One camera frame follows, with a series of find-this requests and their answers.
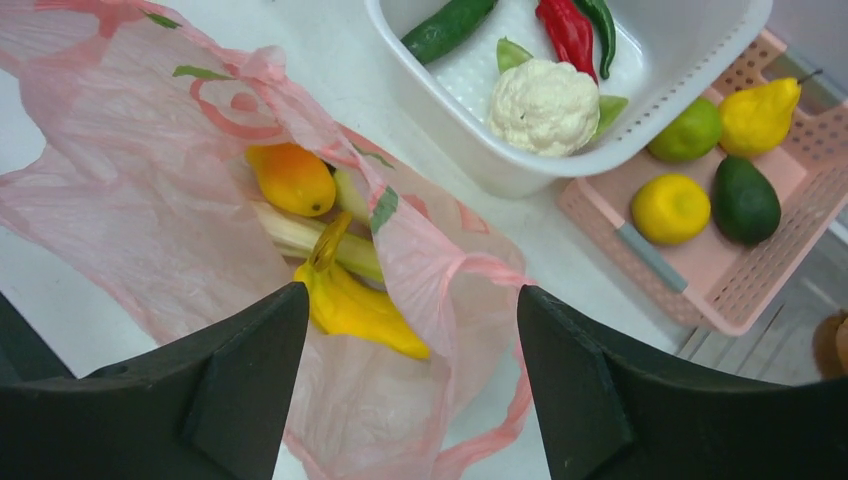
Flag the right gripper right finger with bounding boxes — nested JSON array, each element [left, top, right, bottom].
[[517, 285, 847, 479]]

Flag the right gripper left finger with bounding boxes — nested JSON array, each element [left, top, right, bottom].
[[1, 282, 308, 479]]

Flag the yellow food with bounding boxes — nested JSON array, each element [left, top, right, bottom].
[[294, 212, 430, 360]]

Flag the orange yellow mango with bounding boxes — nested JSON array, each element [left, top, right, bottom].
[[245, 143, 337, 217]]

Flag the pink plastic grocery bag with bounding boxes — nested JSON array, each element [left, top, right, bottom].
[[1, 1, 532, 479]]

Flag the metal tray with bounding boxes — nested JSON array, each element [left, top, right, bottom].
[[678, 211, 847, 385]]

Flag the yellow lemon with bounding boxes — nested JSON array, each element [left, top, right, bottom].
[[630, 173, 711, 245]]

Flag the slice of bread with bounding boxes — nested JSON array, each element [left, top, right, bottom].
[[812, 310, 847, 379]]

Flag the dark green avocado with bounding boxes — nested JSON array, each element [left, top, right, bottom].
[[710, 155, 782, 247]]

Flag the green lime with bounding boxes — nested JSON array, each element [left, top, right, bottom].
[[647, 97, 722, 164]]

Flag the white cauliflower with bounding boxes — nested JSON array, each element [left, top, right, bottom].
[[485, 58, 600, 157]]

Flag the yellow pear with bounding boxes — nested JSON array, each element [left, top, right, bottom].
[[718, 69, 823, 158]]

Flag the white plastic tub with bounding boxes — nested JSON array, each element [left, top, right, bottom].
[[366, 1, 772, 198]]

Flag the red chili pepper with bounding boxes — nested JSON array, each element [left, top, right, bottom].
[[535, 0, 598, 84]]

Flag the long green chili pepper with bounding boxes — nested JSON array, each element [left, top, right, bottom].
[[575, 0, 617, 80]]

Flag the dark green cucumber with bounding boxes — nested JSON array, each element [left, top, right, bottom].
[[401, 0, 498, 65]]

